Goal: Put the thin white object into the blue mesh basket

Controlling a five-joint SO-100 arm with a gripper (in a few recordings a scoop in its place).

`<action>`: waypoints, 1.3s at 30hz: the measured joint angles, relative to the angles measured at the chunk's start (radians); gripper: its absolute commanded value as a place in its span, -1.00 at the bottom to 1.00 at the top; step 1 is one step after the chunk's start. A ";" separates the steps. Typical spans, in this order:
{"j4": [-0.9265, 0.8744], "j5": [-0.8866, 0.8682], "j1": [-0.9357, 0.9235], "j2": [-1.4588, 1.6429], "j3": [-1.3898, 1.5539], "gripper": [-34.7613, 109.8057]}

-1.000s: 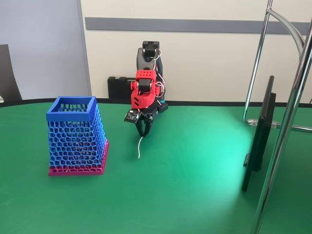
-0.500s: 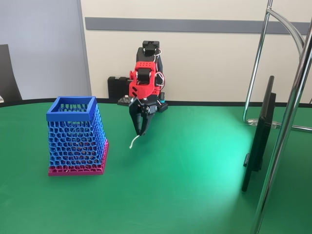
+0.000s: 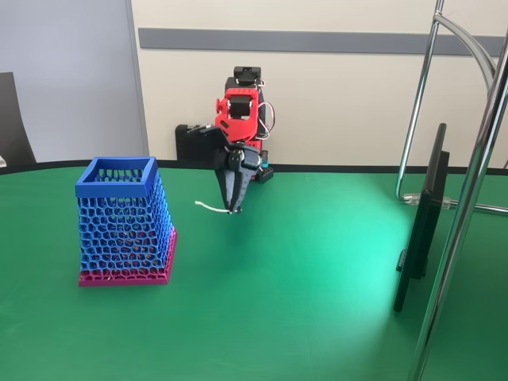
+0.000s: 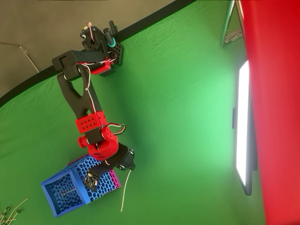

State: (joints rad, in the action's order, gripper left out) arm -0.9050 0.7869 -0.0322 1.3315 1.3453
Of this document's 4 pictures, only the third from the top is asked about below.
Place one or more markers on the green table cloth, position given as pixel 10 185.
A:
pixel 278 309

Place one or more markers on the clear plastic clip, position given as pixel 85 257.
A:
pixel 412 198

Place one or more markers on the chrome metal stand frame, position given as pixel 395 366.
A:
pixel 460 214

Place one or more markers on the black clamp with teal knob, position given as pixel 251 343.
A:
pixel 264 159

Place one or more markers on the blue and pink mesh basket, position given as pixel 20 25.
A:
pixel 119 186

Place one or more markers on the black perforated arm base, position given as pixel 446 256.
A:
pixel 264 174

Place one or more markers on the black flat light panel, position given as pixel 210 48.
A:
pixel 424 222

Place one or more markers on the grey wall rail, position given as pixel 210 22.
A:
pixel 301 41

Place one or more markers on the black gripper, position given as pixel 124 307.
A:
pixel 236 163

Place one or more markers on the white cable piece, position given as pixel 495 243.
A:
pixel 212 208

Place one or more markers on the black ribbed block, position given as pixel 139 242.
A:
pixel 190 145

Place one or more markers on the dark chair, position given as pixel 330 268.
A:
pixel 14 131

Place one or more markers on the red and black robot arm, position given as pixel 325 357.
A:
pixel 238 119

